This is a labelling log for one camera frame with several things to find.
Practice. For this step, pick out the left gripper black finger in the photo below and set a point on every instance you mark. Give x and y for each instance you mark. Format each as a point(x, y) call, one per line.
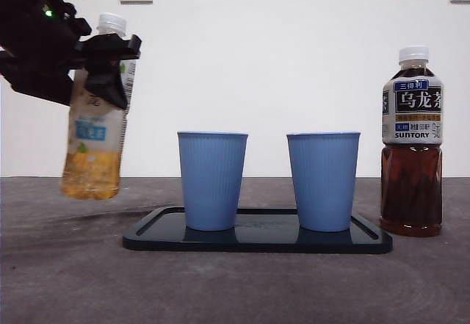
point(106, 74)

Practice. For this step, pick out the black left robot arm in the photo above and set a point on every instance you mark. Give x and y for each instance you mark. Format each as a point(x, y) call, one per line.
point(29, 45)

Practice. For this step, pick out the dark oolong tea bottle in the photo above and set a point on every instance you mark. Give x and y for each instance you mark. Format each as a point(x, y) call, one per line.
point(411, 188)

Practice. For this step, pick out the dark blue tray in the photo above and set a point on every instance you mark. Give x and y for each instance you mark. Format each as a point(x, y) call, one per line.
point(264, 241)

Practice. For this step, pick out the blue ribbed cup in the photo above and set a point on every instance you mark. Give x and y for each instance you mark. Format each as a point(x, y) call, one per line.
point(323, 184)
point(211, 184)

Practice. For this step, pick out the pale jasmine oolong tea bottle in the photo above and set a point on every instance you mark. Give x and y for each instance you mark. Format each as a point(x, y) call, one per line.
point(92, 162)

